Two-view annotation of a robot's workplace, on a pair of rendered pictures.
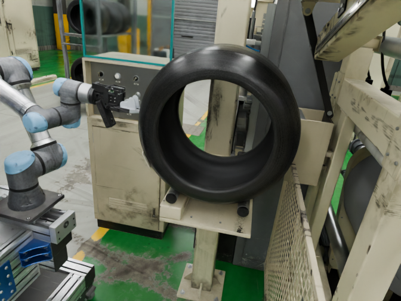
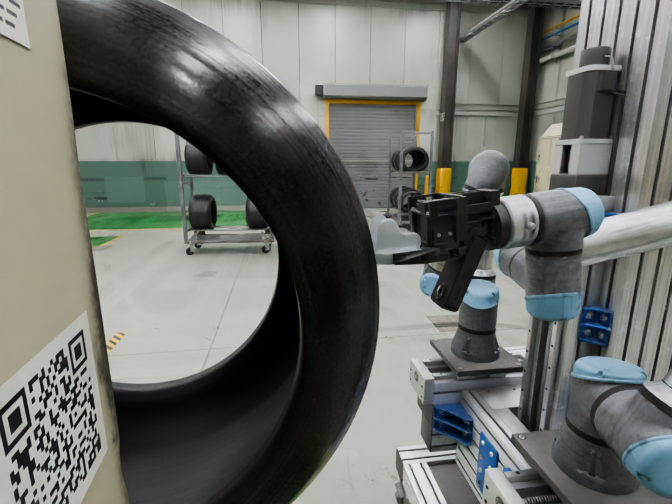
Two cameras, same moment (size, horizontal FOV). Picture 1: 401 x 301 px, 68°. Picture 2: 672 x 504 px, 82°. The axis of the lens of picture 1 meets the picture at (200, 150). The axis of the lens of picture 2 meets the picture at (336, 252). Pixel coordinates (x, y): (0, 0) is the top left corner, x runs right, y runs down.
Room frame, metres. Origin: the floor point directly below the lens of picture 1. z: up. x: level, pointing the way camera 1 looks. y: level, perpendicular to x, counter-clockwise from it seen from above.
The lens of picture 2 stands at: (1.54, 0.03, 1.32)
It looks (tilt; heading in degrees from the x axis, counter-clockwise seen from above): 13 degrees down; 159
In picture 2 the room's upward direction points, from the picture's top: straight up
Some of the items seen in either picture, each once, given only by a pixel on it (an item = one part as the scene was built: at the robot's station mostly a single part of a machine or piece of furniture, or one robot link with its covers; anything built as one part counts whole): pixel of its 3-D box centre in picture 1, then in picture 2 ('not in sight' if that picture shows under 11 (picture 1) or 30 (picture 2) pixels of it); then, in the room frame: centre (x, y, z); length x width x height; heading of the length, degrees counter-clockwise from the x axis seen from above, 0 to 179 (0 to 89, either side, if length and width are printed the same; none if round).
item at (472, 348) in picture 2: not in sight; (475, 337); (0.62, 0.88, 0.77); 0.15 x 0.15 x 0.10
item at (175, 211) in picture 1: (181, 189); not in sight; (1.14, 0.07, 0.84); 0.36 x 0.09 x 0.06; 171
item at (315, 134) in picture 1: (304, 145); not in sight; (1.28, -0.48, 1.05); 0.20 x 0.15 x 0.30; 171
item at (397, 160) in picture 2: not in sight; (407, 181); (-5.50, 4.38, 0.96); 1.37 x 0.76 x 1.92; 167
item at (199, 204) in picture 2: not in sight; (228, 188); (-4.51, 0.65, 0.96); 1.33 x 0.64 x 1.92; 75
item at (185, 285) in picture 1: (202, 281); not in sight; (1.37, -0.09, 0.02); 0.27 x 0.27 x 0.04; 81
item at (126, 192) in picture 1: (137, 148); not in sight; (1.96, 0.46, 0.63); 0.56 x 0.41 x 1.27; 81
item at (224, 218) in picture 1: (210, 202); not in sight; (1.12, -0.07, 0.80); 0.37 x 0.36 x 0.02; 81
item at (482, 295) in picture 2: not in sight; (478, 303); (0.62, 0.88, 0.88); 0.13 x 0.12 x 0.14; 141
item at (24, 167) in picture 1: (22, 168); (607, 394); (1.11, 0.76, 0.88); 0.13 x 0.12 x 0.14; 153
